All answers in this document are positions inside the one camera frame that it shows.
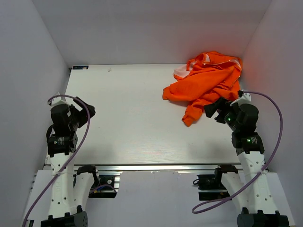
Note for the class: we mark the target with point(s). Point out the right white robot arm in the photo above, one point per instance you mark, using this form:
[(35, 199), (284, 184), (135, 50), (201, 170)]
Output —
[(253, 199)]

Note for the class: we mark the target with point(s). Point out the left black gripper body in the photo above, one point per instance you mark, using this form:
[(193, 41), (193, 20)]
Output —
[(77, 120)]

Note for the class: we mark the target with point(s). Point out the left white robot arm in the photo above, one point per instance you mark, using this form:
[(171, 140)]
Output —
[(69, 190)]

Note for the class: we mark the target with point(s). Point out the orange zip-up jacket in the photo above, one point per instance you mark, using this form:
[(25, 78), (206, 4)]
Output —
[(202, 81)]

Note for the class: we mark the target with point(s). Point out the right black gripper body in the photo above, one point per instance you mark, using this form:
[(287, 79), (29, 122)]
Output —
[(230, 115)]

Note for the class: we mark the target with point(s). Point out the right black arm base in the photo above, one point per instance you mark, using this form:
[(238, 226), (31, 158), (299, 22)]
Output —
[(210, 186)]

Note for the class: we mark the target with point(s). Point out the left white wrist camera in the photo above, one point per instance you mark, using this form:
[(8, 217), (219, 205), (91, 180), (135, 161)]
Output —
[(57, 99)]

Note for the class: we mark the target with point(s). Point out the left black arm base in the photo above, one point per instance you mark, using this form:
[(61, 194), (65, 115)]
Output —
[(103, 184)]

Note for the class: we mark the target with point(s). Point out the aluminium table front rail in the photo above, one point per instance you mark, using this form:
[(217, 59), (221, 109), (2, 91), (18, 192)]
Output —
[(162, 167)]

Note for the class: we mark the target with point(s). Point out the left blue table label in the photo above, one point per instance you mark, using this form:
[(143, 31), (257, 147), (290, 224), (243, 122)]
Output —
[(80, 67)]

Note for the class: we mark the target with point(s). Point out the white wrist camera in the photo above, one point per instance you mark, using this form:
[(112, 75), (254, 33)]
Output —
[(57, 99), (243, 98)]

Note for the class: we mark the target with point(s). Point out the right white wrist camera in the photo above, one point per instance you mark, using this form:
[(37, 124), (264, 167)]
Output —
[(243, 98)]

